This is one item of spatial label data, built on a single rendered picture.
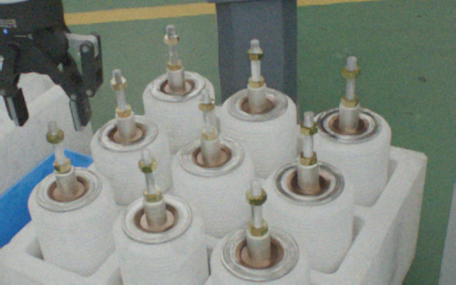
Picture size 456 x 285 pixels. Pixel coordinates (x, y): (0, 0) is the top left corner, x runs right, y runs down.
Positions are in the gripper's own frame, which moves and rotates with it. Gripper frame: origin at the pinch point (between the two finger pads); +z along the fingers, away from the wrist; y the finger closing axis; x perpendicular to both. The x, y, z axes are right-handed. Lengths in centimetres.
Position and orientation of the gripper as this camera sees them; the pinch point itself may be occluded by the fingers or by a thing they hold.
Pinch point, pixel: (49, 114)
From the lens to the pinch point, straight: 75.0
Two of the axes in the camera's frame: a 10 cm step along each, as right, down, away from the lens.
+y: 9.5, 0.9, -2.9
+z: 1.1, 7.9, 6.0
